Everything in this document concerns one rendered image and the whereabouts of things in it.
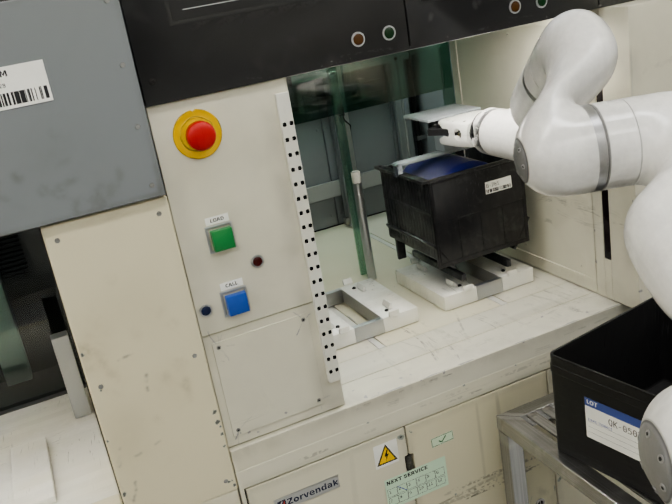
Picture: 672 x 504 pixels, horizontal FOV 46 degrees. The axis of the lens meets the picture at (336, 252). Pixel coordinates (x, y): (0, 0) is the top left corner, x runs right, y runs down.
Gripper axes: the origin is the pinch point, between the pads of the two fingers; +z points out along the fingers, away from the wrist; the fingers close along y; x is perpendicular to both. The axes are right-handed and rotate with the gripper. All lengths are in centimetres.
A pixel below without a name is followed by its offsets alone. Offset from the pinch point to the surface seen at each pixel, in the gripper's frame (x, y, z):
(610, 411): -34, -11, -57
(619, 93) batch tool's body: 4.8, 14.9, -32.4
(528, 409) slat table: -45, -9, -34
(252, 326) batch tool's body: -16, -53, -29
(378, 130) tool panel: -11, 14, 60
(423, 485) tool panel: -55, -30, -30
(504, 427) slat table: -47, -15, -34
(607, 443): -40, -12, -56
